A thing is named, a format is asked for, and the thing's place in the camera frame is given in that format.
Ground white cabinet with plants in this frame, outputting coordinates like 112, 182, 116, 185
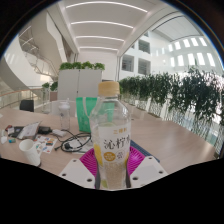
57, 60, 106, 101

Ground black cable bundle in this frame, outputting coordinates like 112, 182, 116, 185
53, 131, 93, 154

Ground clear yellow-capped drink bottle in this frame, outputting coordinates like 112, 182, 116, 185
89, 80, 132, 191

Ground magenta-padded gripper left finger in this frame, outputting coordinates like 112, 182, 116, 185
58, 148, 100, 190

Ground white mug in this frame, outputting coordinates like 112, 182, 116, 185
18, 138, 42, 167

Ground black chair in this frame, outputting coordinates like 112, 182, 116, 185
19, 99, 35, 113

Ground row of green hedge plants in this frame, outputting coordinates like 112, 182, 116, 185
118, 66, 224, 143

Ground small potted plants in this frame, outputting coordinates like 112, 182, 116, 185
40, 80, 59, 102

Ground black wallet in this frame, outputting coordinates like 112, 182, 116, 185
37, 125, 53, 135

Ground glass balustrade with wooden handrail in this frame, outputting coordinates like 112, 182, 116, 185
0, 85, 43, 110

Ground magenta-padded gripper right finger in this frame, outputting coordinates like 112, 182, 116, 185
125, 145, 169, 188

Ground white staircase with railing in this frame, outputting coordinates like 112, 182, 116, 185
18, 13, 68, 79

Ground ceiling light strips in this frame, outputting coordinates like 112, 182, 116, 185
64, 0, 149, 53

